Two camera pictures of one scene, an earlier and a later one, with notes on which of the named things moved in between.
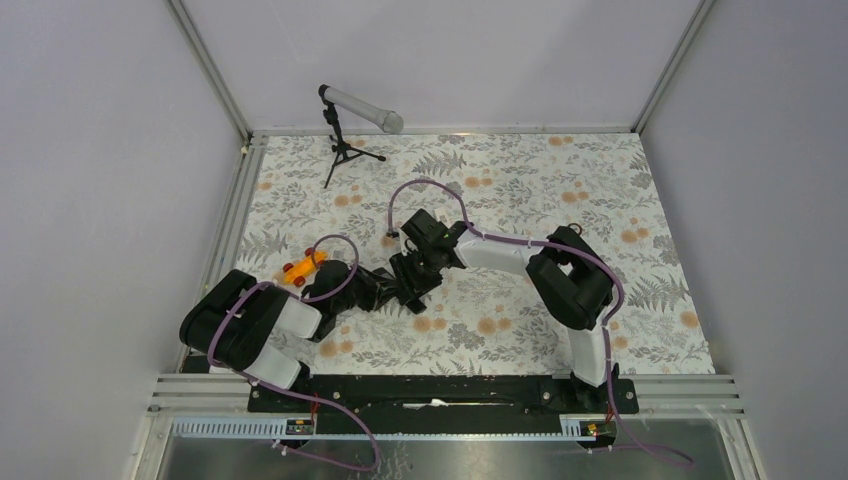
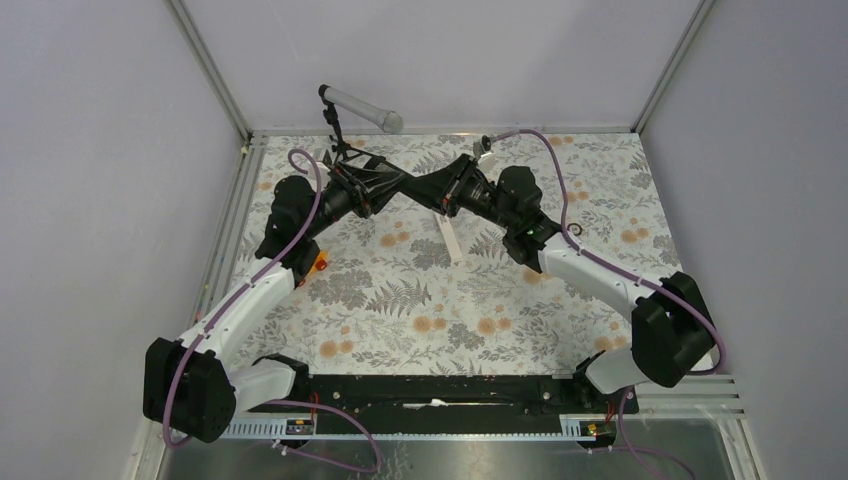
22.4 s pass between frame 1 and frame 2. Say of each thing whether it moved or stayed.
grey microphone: stayed
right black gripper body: moved
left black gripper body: moved
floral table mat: stayed
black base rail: stayed
